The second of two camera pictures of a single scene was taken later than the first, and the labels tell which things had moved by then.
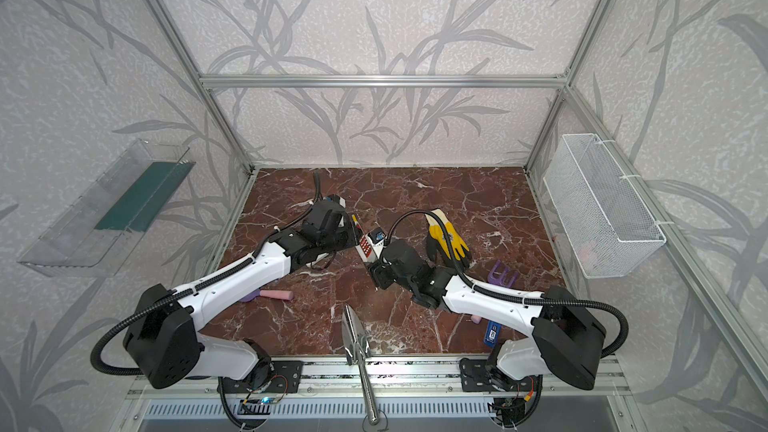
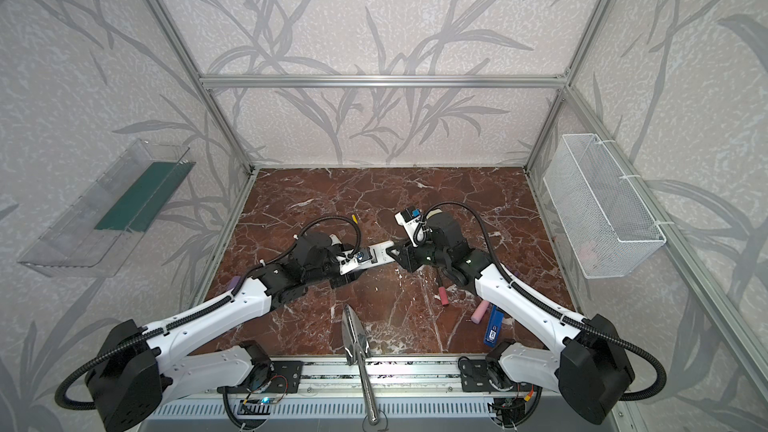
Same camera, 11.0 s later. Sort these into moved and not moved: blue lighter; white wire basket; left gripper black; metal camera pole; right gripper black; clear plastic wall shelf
Moved: left gripper black; right gripper black
Not moved: metal camera pole; white wire basket; blue lighter; clear plastic wall shelf
